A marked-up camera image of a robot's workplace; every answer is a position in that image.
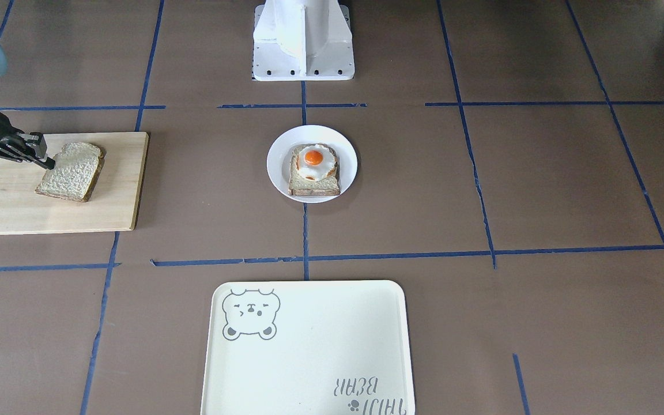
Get bread slice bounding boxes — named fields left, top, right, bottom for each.
left=35, top=142, right=105, bottom=203

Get wooden cutting board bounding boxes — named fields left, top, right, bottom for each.
left=0, top=132, right=149, bottom=235

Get toast with fried egg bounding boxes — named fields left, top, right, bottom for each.
left=288, top=144, right=342, bottom=197

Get cream bear tray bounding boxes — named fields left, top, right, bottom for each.
left=201, top=280, right=416, bottom=414

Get white camera mast base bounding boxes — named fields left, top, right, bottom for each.
left=251, top=1, right=356, bottom=82

